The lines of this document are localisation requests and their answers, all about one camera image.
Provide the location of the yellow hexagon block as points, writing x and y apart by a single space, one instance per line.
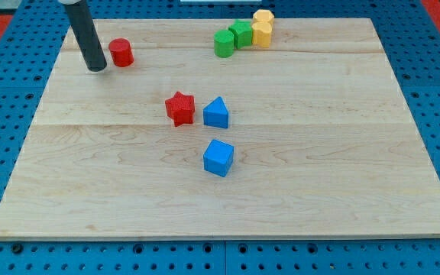
263 15

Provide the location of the red star block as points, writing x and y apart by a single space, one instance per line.
181 108

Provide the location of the yellow heart block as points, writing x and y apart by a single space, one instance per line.
261 34

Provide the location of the blue triangle block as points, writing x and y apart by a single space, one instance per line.
216 114

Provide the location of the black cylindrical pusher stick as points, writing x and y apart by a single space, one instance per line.
84 30

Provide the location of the red cylinder block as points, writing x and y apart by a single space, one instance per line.
121 52

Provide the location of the blue cube block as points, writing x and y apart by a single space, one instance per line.
218 157

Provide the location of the green star block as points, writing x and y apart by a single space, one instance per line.
242 32

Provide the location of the green cylinder block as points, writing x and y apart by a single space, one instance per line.
223 43

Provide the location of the wooden board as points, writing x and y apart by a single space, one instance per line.
326 147

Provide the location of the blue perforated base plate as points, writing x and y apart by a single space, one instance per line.
28 49

